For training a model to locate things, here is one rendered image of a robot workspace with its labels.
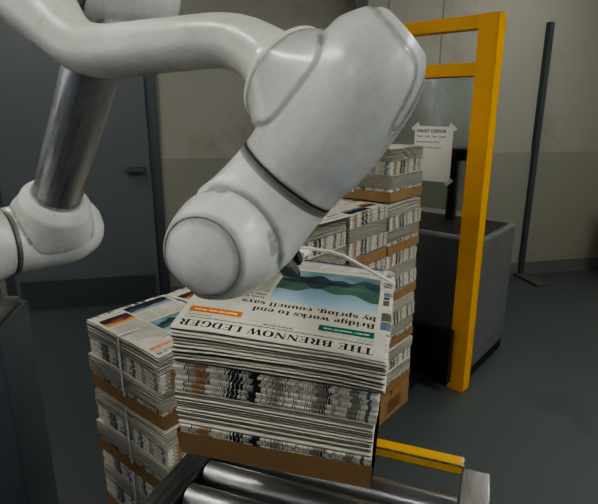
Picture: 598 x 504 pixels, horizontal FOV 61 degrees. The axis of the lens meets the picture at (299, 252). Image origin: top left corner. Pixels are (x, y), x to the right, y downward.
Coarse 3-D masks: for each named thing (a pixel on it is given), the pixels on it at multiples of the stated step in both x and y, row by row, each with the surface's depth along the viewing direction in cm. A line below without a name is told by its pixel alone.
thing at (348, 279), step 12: (276, 276) 80; (300, 276) 81; (312, 276) 81; (324, 276) 81; (336, 276) 82; (348, 276) 82; (360, 276) 82; (372, 276) 83; (384, 276) 83; (372, 288) 77; (384, 288) 77
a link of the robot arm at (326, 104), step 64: (0, 0) 63; (64, 0) 62; (64, 64) 61; (128, 64) 56; (192, 64) 53; (256, 64) 44; (320, 64) 40; (384, 64) 39; (256, 128) 45; (320, 128) 41; (384, 128) 42; (320, 192) 43
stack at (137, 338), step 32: (96, 320) 152; (128, 320) 151; (160, 320) 152; (96, 352) 154; (128, 352) 139; (160, 352) 132; (128, 384) 143; (160, 384) 132; (128, 416) 148; (128, 448) 152; (160, 448) 140; (128, 480) 158; (160, 480) 144
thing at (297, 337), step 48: (288, 288) 76; (336, 288) 76; (192, 336) 66; (240, 336) 64; (288, 336) 64; (336, 336) 65; (384, 336) 65; (192, 384) 70; (240, 384) 68; (288, 384) 66; (336, 384) 64; (384, 384) 62; (192, 432) 74; (240, 432) 72; (288, 432) 70; (336, 432) 68
